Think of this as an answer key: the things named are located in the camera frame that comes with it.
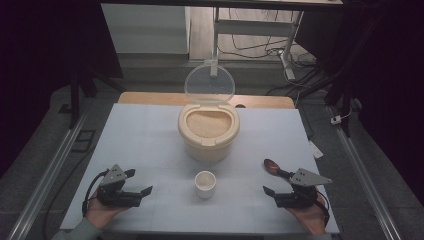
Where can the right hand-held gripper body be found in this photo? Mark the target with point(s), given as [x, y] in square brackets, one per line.
[301, 193]

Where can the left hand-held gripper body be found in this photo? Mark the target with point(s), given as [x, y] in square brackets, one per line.
[113, 186]

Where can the brown wooden spoon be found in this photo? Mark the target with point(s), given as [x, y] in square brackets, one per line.
[270, 165]

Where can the small white cup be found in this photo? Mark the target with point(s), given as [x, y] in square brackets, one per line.
[205, 190]

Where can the beige plastic rice container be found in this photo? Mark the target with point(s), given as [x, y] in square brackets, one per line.
[208, 150]

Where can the rice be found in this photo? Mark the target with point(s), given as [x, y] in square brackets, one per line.
[208, 124]

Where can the person's right hand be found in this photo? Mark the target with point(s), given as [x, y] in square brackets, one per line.
[310, 220]

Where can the person's left hand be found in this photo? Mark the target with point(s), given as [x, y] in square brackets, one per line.
[100, 213]

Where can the white paper tag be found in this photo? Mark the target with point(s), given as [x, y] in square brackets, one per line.
[315, 150]

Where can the white table cover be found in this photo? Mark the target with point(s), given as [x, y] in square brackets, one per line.
[150, 140]

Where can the small white device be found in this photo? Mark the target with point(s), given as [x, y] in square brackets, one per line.
[336, 120]

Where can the black tripod stand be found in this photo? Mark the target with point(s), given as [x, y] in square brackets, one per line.
[346, 100]
[75, 100]

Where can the clear plastic container lid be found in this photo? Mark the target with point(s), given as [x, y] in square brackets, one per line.
[210, 83]

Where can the grey cabinet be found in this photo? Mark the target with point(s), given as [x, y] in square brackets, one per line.
[143, 30]

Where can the black curtain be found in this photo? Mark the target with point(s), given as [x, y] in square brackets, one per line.
[40, 50]
[383, 50]

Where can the metal floor rail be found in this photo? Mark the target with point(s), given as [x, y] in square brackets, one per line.
[366, 180]
[46, 176]

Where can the white metal desk frame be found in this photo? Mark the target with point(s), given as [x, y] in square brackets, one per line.
[253, 27]

